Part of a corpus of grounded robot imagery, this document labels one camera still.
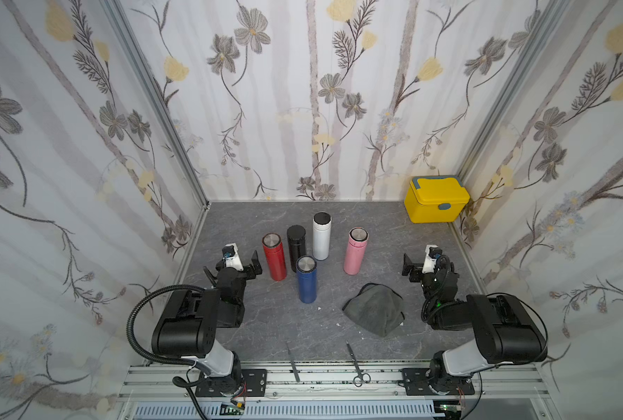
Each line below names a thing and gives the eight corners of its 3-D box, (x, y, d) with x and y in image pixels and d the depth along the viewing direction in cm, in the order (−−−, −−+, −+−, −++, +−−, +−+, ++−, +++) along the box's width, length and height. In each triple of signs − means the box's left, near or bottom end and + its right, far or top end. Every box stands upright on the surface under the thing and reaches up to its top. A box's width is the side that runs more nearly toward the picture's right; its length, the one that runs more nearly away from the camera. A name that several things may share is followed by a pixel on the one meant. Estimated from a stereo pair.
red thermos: (270, 281, 97) (260, 247, 80) (272, 267, 101) (263, 232, 84) (286, 281, 97) (279, 247, 80) (287, 267, 101) (281, 232, 84)
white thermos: (313, 260, 102) (312, 224, 85) (313, 248, 106) (312, 212, 89) (329, 260, 102) (332, 224, 85) (329, 248, 106) (331, 212, 89)
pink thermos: (343, 276, 99) (349, 242, 82) (342, 261, 103) (348, 227, 86) (360, 276, 99) (370, 242, 82) (359, 261, 103) (367, 227, 86)
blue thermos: (299, 303, 92) (295, 272, 75) (300, 288, 95) (296, 255, 78) (316, 303, 92) (317, 272, 75) (316, 288, 95) (317, 255, 78)
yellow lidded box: (407, 225, 115) (417, 201, 104) (400, 198, 126) (408, 175, 114) (457, 225, 115) (473, 202, 104) (445, 199, 126) (458, 175, 115)
